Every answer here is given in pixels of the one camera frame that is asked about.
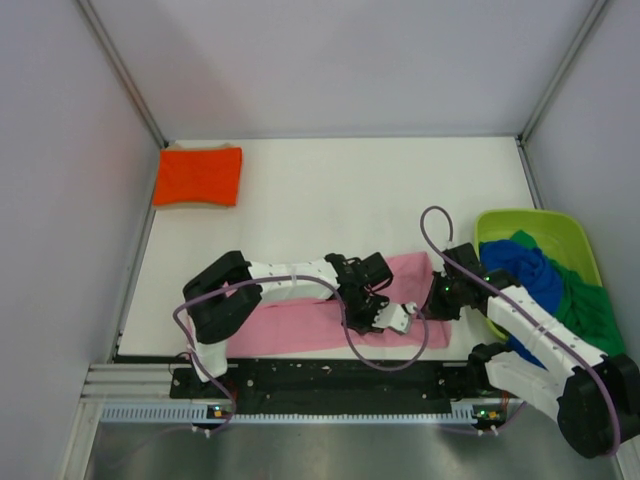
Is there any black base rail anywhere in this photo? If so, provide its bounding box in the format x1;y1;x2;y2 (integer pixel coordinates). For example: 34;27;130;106
169;355;489;416

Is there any pink t shirt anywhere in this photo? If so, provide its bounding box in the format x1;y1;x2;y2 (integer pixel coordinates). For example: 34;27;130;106
227;252;451;357

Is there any left aluminium frame post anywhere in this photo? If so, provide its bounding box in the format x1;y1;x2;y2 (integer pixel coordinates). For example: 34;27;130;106
72;0;168;149

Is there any green plastic basket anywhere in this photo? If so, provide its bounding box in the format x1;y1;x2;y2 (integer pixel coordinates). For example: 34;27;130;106
472;208;604;344

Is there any blue t shirt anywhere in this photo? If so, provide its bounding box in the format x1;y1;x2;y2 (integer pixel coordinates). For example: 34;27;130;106
477;238;566;369

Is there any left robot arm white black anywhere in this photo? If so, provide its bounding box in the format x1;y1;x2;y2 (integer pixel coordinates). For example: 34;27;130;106
182;250;393;397

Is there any aluminium frame post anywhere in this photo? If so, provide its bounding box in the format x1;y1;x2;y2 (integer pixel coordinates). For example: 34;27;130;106
72;0;168;149
518;0;613;145

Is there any right aluminium frame post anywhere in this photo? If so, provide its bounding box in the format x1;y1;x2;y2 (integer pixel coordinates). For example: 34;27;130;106
518;0;613;145

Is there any grey slotted cable duct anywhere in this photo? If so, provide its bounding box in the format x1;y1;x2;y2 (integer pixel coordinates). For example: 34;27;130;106
99;399;498;425

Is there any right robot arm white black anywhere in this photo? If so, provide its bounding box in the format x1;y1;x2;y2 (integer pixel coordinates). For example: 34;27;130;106
423;243;639;459

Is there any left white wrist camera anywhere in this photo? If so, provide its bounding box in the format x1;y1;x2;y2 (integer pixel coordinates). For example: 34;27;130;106
373;302;417;335

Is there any green t shirt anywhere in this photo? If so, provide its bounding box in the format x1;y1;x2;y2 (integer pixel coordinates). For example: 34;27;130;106
511;230;626;357

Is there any folded orange t shirt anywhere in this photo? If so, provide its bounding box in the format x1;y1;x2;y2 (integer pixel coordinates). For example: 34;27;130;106
151;147;244;207

